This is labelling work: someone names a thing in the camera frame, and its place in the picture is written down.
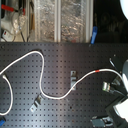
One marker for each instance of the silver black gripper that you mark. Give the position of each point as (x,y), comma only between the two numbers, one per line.
(122,70)

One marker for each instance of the metal connector plug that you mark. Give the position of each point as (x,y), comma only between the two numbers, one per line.
(106,87)

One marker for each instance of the black perforated pegboard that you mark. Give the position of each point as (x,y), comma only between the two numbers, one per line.
(34,69)

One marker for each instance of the right clear plastic bin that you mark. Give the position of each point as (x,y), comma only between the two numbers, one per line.
(73,14)

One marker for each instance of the clear plastic bin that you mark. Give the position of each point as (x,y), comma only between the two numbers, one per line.
(73,14)
(44,11)

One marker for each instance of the left clear plastic bin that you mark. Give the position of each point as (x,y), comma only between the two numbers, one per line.
(44,11)

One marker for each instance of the upper metal cable clip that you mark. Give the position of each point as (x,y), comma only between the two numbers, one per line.
(73,79)

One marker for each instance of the metal cable clip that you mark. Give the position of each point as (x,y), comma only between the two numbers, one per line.
(73,79)
(36,103)

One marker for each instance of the metal bracket bottom right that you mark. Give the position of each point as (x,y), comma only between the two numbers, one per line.
(103,121)

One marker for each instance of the blue clamp handle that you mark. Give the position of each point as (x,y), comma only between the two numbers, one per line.
(94,34)

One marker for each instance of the lower metal cable clip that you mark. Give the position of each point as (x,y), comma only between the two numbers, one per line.
(36,103)

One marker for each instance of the cluttered wires tray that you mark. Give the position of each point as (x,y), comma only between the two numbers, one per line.
(15,20)

